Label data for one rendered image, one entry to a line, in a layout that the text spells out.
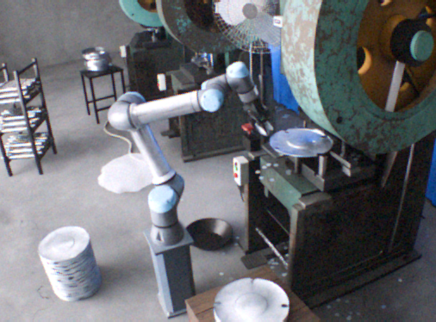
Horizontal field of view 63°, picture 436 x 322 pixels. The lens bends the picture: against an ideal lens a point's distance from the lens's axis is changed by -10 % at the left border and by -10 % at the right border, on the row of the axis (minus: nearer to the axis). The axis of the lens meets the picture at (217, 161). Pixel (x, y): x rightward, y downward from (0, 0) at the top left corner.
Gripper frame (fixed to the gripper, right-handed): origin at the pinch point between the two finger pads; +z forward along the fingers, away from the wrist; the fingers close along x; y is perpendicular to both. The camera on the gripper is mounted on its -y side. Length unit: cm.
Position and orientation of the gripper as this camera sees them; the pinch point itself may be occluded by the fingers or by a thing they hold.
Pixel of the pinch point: (265, 132)
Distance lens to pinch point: 171.7
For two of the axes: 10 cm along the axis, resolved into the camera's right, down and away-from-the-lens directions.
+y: 4.2, 4.0, -8.1
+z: 4.3, 7.0, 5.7
